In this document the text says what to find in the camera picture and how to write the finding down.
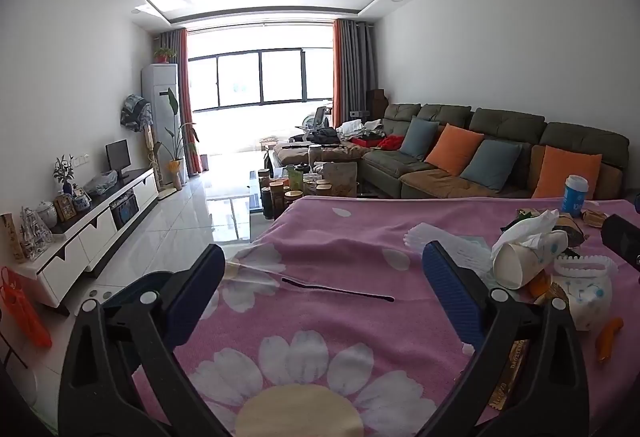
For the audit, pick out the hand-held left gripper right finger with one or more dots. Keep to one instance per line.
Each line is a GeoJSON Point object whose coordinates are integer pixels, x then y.
{"type": "Point", "coordinates": [452, 297]}

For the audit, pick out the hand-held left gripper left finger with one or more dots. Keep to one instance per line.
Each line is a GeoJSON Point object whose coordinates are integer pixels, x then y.
{"type": "Point", "coordinates": [200, 287]}

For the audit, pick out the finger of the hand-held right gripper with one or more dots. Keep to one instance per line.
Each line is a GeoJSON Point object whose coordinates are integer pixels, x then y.
{"type": "Point", "coordinates": [625, 239]}

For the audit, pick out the gold foil wrapper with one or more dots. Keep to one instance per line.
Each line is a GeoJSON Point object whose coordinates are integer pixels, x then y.
{"type": "Point", "coordinates": [512, 367]}

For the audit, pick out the orange peel strip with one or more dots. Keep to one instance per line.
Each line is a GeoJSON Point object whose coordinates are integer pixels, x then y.
{"type": "Point", "coordinates": [610, 339]}

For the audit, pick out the brown snack wrapper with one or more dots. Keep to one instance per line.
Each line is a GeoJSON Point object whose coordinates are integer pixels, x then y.
{"type": "Point", "coordinates": [595, 218]}

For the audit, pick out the white foam fruit net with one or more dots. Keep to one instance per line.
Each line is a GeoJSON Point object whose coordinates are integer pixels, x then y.
{"type": "Point", "coordinates": [450, 247]}

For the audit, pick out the dark crumpled wrapper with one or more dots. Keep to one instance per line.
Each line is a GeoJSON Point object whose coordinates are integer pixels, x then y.
{"type": "Point", "coordinates": [570, 229]}

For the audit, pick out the blue can with white lid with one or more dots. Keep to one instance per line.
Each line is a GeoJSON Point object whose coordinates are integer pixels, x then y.
{"type": "Point", "coordinates": [574, 199]}

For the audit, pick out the printed paper cup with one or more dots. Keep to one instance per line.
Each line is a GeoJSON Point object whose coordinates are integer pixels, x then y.
{"type": "Point", "coordinates": [520, 264]}

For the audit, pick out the orange cushion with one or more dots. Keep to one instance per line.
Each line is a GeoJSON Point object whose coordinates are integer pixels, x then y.
{"type": "Point", "coordinates": [567, 172]}
{"type": "Point", "coordinates": [452, 149]}

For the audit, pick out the white tissue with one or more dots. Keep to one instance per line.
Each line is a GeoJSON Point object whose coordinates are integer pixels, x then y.
{"type": "Point", "coordinates": [530, 229]}

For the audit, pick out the green wrapper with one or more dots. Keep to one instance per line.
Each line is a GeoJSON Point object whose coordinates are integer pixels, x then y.
{"type": "Point", "coordinates": [522, 217]}

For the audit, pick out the dark coffee table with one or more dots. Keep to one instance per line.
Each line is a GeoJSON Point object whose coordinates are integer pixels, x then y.
{"type": "Point", "coordinates": [255, 197]}

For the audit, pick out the pink floral blanket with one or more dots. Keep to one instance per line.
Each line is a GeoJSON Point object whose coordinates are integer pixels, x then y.
{"type": "Point", "coordinates": [350, 257]}

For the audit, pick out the green brown sofa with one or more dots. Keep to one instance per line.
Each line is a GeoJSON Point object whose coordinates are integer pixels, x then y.
{"type": "Point", "coordinates": [450, 184]}

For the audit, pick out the white tv cabinet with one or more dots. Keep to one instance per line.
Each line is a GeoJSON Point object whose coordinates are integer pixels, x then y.
{"type": "Point", "coordinates": [95, 237]}

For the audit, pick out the tall plant in yellow pot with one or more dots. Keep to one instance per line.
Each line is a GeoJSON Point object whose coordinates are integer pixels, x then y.
{"type": "Point", "coordinates": [175, 164]}

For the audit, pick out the group of glass jars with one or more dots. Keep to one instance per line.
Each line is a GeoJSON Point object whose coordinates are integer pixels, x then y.
{"type": "Point", "coordinates": [292, 189]}

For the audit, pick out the blue grey cushion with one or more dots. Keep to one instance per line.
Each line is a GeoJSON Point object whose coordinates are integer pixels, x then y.
{"type": "Point", "coordinates": [491, 164]}
{"type": "Point", "coordinates": [419, 139]}

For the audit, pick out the crumpled plastic bag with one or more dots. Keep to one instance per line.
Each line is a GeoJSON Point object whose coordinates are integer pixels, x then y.
{"type": "Point", "coordinates": [101, 182]}

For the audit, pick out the blue white porcelain jar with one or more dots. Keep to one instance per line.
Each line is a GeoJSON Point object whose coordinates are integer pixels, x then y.
{"type": "Point", "coordinates": [82, 202]}

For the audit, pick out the black monitor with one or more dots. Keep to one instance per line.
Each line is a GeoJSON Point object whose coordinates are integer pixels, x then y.
{"type": "Point", "coordinates": [118, 156]}

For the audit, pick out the kraft paper bag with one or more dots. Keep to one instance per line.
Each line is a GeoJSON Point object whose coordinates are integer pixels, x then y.
{"type": "Point", "coordinates": [341, 179]}

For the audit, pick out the white ceramic jar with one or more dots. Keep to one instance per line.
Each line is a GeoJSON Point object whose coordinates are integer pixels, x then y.
{"type": "Point", "coordinates": [46, 213]}

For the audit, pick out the clear plastic package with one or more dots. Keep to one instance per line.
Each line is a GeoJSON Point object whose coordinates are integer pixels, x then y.
{"type": "Point", "coordinates": [35, 237]}

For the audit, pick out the blue vase with twigs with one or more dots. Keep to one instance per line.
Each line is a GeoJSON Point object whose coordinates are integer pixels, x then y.
{"type": "Point", "coordinates": [65, 172]}

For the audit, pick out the orange plastic bag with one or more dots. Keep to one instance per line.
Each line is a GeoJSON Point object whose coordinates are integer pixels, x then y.
{"type": "Point", "coordinates": [22, 312]}

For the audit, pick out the cloth covered fan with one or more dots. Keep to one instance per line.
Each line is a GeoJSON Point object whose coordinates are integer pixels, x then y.
{"type": "Point", "coordinates": [135, 112]}

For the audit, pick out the pile of clothes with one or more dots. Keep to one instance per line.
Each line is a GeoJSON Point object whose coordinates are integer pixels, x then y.
{"type": "Point", "coordinates": [350, 134]}

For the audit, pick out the gold patterned box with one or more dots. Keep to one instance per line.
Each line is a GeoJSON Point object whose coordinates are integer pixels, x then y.
{"type": "Point", "coordinates": [12, 237]}

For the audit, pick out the white floor air conditioner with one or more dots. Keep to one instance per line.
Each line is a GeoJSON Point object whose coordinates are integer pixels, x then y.
{"type": "Point", "coordinates": [160, 97]}

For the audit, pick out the grey desk chair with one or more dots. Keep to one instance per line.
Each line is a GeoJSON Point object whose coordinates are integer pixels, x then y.
{"type": "Point", "coordinates": [317, 117]}

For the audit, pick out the brown wooden cabinet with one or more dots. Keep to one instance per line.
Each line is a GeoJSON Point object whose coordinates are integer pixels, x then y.
{"type": "Point", "coordinates": [376, 101]}

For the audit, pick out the large window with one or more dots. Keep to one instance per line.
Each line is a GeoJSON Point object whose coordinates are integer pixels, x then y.
{"type": "Point", "coordinates": [260, 77]}

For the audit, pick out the small potted plant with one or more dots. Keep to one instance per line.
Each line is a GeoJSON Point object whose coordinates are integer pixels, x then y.
{"type": "Point", "coordinates": [164, 53]}

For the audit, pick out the wooden picture frame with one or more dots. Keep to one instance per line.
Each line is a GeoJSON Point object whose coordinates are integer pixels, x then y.
{"type": "Point", "coordinates": [65, 208]}

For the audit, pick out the white wall outlet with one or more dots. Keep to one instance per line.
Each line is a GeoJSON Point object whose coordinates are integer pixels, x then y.
{"type": "Point", "coordinates": [83, 160]}

